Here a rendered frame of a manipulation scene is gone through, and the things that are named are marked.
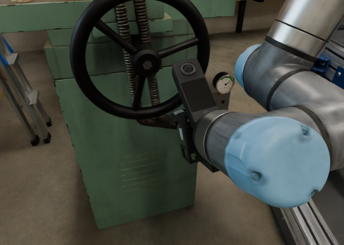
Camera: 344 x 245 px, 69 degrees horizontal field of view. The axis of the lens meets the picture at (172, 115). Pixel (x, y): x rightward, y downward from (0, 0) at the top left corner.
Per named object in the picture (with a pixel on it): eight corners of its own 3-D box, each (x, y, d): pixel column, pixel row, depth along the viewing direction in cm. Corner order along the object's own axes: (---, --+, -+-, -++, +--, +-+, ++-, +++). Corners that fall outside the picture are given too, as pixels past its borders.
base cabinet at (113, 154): (96, 231, 106) (49, 81, 65) (92, 144, 152) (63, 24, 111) (195, 205, 116) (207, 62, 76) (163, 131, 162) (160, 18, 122)
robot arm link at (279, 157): (348, 199, 21) (257, 228, 19) (271, 163, 32) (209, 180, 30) (338, 108, 20) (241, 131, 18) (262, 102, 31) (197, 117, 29)
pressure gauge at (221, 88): (214, 100, 77) (217, 76, 72) (209, 94, 80) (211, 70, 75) (232, 97, 78) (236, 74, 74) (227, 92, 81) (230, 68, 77)
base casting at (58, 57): (50, 81, 66) (40, 47, 61) (63, 24, 111) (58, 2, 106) (207, 62, 76) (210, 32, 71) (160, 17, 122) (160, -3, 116)
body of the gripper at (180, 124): (179, 155, 46) (199, 177, 35) (171, 110, 45) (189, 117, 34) (217, 146, 48) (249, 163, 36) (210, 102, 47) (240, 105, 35)
